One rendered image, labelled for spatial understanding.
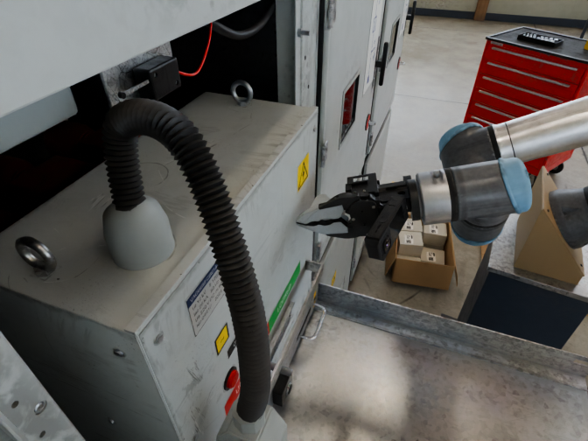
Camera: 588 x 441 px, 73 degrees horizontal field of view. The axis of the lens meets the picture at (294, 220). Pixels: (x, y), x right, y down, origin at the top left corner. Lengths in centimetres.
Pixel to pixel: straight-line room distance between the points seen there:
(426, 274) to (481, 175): 160
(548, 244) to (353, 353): 71
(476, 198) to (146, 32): 51
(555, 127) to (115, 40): 72
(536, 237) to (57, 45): 129
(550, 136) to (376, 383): 60
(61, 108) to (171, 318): 21
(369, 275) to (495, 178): 171
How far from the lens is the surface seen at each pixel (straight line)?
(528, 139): 85
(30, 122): 39
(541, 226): 137
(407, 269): 223
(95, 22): 34
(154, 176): 55
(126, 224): 39
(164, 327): 40
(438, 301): 230
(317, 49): 83
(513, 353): 108
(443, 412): 96
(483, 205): 68
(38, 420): 41
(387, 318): 104
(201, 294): 44
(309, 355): 97
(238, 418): 46
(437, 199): 66
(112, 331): 39
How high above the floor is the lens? 167
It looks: 39 degrees down
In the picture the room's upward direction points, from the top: straight up
